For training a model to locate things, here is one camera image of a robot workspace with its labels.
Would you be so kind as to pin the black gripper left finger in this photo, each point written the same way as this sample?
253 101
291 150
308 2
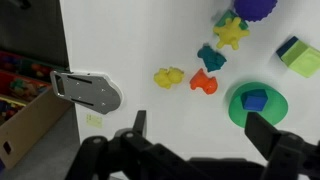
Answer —
140 123

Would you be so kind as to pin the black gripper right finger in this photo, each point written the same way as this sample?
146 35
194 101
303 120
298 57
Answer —
261 133

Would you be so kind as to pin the green bowl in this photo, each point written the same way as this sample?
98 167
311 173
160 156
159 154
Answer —
274 111

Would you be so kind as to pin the yellow bear toy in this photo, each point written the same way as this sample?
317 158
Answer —
165 78

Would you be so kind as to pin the orange bear toy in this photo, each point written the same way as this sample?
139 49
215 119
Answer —
200 80

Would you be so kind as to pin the teal green bear toy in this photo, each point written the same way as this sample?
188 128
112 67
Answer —
213 60

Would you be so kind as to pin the yellow spiky toy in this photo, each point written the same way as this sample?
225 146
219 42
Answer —
230 33

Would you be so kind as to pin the red toy bin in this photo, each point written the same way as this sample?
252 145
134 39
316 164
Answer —
21 81

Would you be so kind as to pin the blue cube block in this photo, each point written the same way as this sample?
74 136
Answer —
254 100

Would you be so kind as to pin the yellow sticky note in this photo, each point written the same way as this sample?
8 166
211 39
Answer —
93 120

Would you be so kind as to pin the grey metal mounting plate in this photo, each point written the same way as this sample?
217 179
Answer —
93 91

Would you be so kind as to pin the lime green cube block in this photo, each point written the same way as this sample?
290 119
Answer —
302 58

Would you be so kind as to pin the dark blue block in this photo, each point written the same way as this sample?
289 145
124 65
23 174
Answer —
286 46

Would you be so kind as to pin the cardboard box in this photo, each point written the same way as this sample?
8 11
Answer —
21 132

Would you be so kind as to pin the purple spiky ball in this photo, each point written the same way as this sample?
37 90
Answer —
254 10

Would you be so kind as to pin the small green block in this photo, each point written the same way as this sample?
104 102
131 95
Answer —
229 14

